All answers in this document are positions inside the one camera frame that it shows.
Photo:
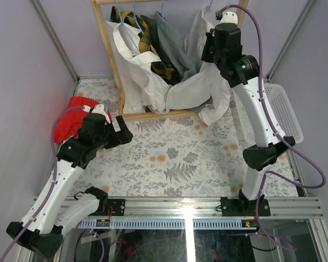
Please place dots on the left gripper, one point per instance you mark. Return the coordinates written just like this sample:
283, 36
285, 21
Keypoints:
123, 131

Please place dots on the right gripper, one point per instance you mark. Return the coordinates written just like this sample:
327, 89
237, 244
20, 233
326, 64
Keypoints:
205, 55

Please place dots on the white shirt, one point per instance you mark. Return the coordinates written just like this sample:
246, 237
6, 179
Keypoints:
206, 92
142, 87

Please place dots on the white plastic basket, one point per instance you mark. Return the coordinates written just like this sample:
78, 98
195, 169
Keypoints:
283, 112

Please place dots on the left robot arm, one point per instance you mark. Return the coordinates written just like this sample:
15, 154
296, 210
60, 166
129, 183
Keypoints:
70, 163

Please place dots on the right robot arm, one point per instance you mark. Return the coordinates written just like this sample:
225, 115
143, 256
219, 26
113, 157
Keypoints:
242, 74

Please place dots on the yellow plaid shirt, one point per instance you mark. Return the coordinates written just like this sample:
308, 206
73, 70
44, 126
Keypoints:
164, 68

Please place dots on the blue hanger middle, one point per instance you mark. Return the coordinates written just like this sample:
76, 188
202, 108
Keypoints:
137, 21

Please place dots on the wooden clothes rack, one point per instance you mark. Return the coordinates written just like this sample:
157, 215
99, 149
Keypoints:
148, 115

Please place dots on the red cloth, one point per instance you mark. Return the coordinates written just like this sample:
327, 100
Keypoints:
69, 124

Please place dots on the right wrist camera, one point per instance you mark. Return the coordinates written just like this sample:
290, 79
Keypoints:
226, 17

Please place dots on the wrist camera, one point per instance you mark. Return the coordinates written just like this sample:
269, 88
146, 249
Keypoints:
99, 109
226, 17

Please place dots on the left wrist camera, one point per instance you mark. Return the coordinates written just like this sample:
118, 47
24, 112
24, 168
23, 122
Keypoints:
99, 109

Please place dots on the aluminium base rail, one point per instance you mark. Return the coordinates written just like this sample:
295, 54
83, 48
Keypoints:
144, 213

